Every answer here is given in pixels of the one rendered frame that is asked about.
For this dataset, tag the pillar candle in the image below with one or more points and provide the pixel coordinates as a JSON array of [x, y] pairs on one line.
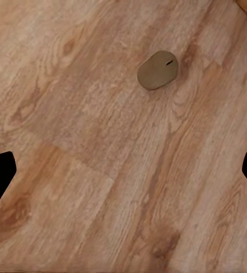
[[158, 71]]

